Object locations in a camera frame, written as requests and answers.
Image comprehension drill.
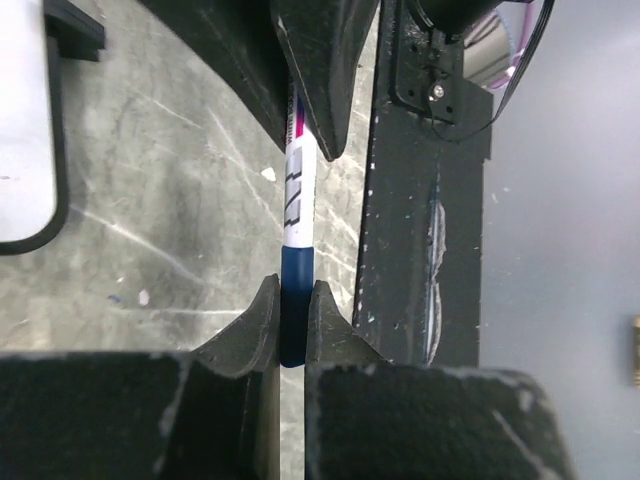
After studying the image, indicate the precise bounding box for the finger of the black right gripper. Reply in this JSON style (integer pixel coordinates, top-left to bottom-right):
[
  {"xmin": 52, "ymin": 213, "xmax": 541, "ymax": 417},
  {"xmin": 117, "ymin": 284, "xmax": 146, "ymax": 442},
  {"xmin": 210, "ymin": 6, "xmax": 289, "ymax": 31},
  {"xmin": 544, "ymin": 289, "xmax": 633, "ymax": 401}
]
[
  {"xmin": 140, "ymin": 0, "xmax": 289, "ymax": 149},
  {"xmin": 270, "ymin": 0, "xmax": 379, "ymax": 161}
]

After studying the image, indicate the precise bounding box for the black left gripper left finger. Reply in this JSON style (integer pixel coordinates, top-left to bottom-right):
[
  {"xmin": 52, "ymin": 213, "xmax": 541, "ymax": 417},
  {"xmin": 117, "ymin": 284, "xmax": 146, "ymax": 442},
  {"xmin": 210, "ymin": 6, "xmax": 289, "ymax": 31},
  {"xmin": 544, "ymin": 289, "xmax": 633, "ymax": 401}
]
[{"xmin": 1, "ymin": 275, "xmax": 280, "ymax": 479}]

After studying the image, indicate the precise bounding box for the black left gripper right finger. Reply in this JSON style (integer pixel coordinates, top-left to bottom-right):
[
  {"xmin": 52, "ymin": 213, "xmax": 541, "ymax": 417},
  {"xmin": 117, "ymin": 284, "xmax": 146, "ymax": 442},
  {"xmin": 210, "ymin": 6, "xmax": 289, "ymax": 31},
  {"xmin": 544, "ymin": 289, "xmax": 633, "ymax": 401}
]
[{"xmin": 304, "ymin": 281, "xmax": 575, "ymax": 479}]

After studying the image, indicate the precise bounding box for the white whiteboard marker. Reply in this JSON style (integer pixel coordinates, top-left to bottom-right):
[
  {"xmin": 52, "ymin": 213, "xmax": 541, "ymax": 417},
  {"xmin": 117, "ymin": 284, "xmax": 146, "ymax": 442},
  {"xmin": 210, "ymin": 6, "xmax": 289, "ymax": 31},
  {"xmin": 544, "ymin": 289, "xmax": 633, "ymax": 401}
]
[{"xmin": 284, "ymin": 80, "xmax": 317, "ymax": 248}]

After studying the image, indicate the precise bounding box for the blue marker cap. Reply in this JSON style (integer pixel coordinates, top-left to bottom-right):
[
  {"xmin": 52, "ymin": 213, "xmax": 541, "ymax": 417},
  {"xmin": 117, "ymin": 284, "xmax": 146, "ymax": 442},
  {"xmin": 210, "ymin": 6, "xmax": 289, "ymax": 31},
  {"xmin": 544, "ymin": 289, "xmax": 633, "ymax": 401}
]
[{"xmin": 279, "ymin": 246, "xmax": 314, "ymax": 368}]

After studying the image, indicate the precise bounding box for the white whiteboard with black frame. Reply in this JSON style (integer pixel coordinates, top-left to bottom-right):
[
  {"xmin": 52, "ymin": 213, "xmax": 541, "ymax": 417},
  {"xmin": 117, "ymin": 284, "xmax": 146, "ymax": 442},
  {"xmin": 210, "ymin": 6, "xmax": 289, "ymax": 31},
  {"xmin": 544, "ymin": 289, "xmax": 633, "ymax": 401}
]
[{"xmin": 1, "ymin": 1, "xmax": 105, "ymax": 256}]

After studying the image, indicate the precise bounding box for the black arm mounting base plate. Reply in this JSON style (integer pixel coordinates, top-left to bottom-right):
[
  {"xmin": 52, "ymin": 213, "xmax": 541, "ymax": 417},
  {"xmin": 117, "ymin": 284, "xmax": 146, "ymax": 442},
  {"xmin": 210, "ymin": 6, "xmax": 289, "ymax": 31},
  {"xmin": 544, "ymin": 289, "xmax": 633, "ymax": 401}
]
[{"xmin": 352, "ymin": 1, "xmax": 493, "ymax": 366}]

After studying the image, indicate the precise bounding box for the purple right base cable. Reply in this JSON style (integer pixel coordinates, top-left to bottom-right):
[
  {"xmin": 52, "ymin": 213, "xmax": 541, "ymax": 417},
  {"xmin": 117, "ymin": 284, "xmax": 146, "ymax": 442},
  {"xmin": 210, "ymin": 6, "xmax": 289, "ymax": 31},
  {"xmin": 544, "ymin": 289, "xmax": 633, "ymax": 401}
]
[{"xmin": 487, "ymin": 0, "xmax": 539, "ymax": 91}]

